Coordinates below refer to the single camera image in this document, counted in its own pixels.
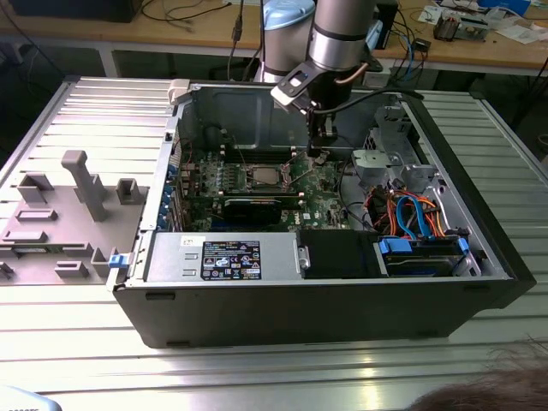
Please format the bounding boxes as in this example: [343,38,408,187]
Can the silver metal drive cage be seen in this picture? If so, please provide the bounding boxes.
[350,104,446,202]

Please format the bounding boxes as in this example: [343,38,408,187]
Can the black open PC case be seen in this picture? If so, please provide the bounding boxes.
[104,79,539,350]

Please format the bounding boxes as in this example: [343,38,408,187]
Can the CPU socket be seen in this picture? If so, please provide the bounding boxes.
[244,164,295,194]

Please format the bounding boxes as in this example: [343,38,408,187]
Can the orange wire bundle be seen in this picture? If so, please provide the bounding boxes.
[367,188,450,239]

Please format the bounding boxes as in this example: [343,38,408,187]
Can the black drive bay box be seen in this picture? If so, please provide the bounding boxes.
[297,229,382,280]

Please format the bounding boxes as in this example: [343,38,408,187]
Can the silver square CPU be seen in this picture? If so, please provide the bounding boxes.
[252,166,280,186]

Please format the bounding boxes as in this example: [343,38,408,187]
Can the black upright box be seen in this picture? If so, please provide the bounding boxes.
[378,0,400,51]

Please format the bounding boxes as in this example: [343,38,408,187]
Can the white papers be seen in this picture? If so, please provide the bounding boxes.
[496,23,548,45]

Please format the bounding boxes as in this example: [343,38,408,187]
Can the blue box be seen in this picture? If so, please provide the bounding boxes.
[479,0,532,14]

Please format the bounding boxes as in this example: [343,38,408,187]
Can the brown curved hose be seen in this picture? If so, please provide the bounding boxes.
[335,62,369,86]

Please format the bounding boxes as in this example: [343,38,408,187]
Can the small metal electronic device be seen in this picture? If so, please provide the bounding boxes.
[460,15,490,43]

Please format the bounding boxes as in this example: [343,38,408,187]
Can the grey hanging cable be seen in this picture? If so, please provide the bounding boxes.
[226,0,263,83]

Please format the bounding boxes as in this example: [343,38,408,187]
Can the green motherboard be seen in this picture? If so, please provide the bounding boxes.
[182,145,350,235]

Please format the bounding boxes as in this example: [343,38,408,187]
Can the black camera cable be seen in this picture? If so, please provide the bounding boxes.
[316,87,425,116]

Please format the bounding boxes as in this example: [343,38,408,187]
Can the black graphics card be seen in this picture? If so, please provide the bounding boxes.
[222,197,283,224]

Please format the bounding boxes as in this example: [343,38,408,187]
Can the wooden desk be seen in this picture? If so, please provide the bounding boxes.
[0,0,548,78]

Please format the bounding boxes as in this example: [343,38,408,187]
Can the large black box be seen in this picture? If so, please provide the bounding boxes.
[8,0,138,23]

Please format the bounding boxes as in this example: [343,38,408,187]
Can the blue expansion slot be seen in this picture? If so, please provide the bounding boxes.
[211,221,283,232]

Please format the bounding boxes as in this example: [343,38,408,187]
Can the grey plastic parts rack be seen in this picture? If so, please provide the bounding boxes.
[0,149,151,286]

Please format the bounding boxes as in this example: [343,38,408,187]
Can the copper wound transformer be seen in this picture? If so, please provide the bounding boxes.
[432,12,462,42]

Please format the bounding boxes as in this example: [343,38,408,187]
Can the person's head brown hair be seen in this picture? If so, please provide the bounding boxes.
[410,337,548,411]

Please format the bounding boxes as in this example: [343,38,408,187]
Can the pale grey device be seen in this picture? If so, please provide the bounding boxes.
[0,384,59,411]

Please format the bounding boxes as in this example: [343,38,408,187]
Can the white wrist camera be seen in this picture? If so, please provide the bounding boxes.
[270,62,321,116]

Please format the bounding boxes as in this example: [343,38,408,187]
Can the metal socket cover frame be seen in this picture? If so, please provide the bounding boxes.
[280,148,318,193]

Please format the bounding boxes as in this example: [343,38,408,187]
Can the silver power supply unit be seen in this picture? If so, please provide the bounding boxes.
[145,232,301,283]

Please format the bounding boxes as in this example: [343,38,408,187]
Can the black curved cable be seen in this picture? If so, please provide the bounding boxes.
[337,156,373,233]

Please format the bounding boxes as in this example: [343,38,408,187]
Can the hard disk in blue carrier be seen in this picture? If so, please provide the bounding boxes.
[372,237,470,278]

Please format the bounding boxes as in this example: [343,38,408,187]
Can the beige case latch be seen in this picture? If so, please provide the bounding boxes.
[168,79,194,106]

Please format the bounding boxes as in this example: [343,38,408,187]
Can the blue flat wire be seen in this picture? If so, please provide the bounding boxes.
[394,194,434,241]

